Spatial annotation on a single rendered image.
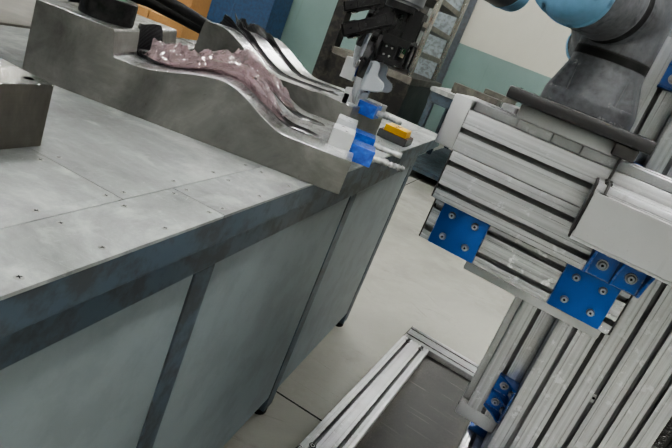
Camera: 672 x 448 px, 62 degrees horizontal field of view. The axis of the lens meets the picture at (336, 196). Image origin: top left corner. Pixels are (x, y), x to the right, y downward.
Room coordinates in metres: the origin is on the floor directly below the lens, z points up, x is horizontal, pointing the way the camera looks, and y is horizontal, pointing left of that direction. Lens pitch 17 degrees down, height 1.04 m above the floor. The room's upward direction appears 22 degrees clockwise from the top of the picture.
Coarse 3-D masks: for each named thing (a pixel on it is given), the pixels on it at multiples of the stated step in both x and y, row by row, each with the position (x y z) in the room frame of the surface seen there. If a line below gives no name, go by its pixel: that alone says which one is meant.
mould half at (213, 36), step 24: (216, 24) 1.20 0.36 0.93; (192, 48) 1.25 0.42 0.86; (216, 48) 1.19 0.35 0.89; (240, 48) 1.18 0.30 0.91; (264, 48) 1.28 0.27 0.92; (288, 48) 1.43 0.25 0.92; (288, 72) 1.28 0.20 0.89; (312, 96) 1.13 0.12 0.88; (336, 96) 1.17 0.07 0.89; (336, 120) 1.11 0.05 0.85; (360, 120) 1.19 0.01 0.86
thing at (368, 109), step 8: (352, 88) 1.17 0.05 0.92; (360, 96) 1.15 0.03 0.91; (360, 104) 1.15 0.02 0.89; (368, 104) 1.15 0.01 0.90; (376, 104) 1.18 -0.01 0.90; (360, 112) 1.15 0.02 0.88; (368, 112) 1.15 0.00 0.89; (376, 112) 1.15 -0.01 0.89; (392, 120) 1.15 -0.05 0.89; (400, 120) 1.15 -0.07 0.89
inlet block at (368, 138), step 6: (342, 114) 1.02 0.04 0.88; (342, 120) 0.97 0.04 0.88; (348, 120) 0.98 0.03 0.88; (354, 120) 1.01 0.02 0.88; (348, 126) 0.97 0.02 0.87; (354, 126) 0.97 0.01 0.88; (360, 132) 0.99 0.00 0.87; (366, 132) 1.01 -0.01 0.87; (354, 138) 0.98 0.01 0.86; (360, 138) 0.98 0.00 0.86; (366, 138) 0.98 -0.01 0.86; (372, 138) 0.98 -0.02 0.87; (372, 144) 0.98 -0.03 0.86; (378, 144) 1.00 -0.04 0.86; (384, 150) 1.00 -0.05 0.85; (390, 150) 1.00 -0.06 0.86; (396, 150) 1.00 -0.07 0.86; (396, 156) 1.00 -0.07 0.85
